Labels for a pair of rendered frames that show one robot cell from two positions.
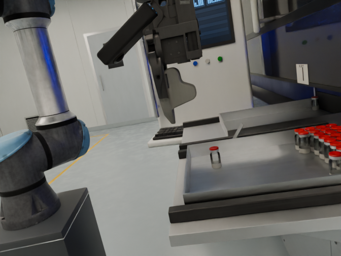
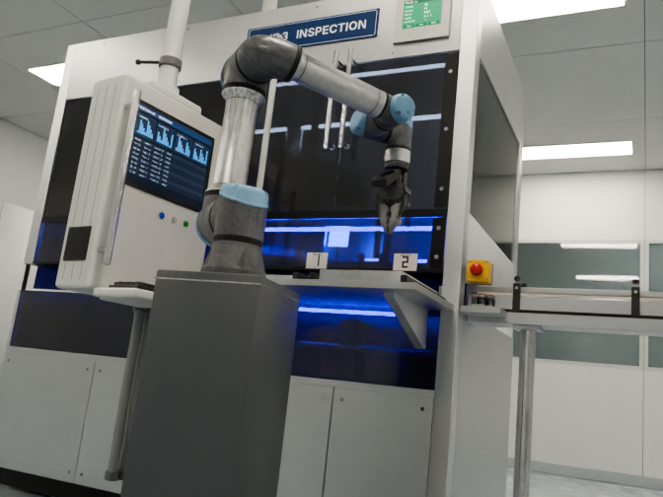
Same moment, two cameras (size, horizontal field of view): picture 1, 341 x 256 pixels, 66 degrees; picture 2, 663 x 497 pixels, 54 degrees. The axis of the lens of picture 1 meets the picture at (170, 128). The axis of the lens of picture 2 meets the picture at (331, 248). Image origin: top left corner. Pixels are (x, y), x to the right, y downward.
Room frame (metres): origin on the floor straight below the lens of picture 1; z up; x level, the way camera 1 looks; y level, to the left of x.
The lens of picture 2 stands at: (-0.01, 1.77, 0.58)
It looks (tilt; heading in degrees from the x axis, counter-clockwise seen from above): 12 degrees up; 289
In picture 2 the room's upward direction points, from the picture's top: 6 degrees clockwise
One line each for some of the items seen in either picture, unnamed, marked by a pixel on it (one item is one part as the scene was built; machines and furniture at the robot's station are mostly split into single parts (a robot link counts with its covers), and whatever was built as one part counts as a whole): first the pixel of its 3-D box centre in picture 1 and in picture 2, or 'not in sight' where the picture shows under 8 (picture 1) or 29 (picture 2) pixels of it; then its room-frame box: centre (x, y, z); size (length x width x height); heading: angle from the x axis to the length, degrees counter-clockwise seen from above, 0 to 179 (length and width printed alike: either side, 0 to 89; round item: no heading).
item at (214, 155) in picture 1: (215, 158); not in sight; (0.55, -0.09, 0.90); 0.02 x 0.02 x 0.04
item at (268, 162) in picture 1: (270, 160); (381, 286); (0.49, -0.18, 0.90); 0.34 x 0.26 x 0.04; 82
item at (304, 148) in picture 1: (304, 142); not in sight; (0.54, -0.28, 0.90); 0.02 x 0.02 x 0.05
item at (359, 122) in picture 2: not in sight; (373, 123); (0.50, 0.06, 1.33); 0.11 x 0.11 x 0.08; 46
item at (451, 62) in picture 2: not in sight; (444, 156); (0.36, -0.38, 1.40); 0.05 x 0.01 x 0.80; 173
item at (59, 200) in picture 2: not in sight; (94, 155); (2.02, -0.60, 1.51); 0.48 x 0.01 x 0.59; 173
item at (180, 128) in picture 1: (196, 128); (171, 295); (1.19, -0.12, 0.82); 0.40 x 0.14 x 0.02; 75
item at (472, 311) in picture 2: not in sight; (484, 312); (0.20, -0.42, 0.87); 0.14 x 0.13 x 0.02; 83
